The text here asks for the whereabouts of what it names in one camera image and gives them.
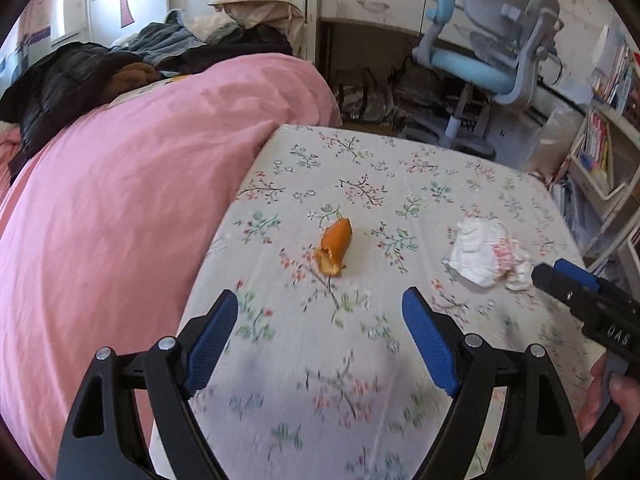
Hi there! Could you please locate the small orange peel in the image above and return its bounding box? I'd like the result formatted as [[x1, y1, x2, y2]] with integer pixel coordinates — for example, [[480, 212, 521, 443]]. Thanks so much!
[[314, 218, 352, 276]]

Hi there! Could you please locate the person's right hand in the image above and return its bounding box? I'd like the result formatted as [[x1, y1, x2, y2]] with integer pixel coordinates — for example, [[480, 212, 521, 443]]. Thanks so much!
[[574, 353, 640, 441]]

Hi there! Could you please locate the floral bed sheet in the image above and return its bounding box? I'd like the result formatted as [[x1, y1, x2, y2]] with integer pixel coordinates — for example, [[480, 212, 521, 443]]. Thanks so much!
[[150, 122, 609, 480]]

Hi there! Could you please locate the white desk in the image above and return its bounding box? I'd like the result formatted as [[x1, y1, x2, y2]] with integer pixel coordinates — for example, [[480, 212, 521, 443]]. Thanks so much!
[[316, 0, 482, 47]]

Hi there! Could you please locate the crumpled white printed tissue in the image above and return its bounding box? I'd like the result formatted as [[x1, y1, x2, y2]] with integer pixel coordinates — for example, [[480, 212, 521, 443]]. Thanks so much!
[[447, 218, 533, 292]]

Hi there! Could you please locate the pink duvet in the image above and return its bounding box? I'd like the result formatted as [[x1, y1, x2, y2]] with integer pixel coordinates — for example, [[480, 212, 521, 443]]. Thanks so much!
[[1, 53, 340, 478]]

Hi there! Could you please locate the pile of clothes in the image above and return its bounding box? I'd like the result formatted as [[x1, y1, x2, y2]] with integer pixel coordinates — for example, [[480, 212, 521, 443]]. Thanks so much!
[[111, 0, 306, 75]]

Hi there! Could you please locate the blue grey desk chair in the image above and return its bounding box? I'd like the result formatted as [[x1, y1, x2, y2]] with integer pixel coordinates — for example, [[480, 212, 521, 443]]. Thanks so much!
[[400, 0, 564, 160]]

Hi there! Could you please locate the black jacket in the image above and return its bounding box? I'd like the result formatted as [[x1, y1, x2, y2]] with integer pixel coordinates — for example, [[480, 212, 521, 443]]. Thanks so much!
[[1, 42, 160, 160]]

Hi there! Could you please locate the white bookshelf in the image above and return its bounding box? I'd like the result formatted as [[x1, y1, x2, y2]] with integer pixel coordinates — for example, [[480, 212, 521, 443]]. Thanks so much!
[[550, 26, 639, 271]]

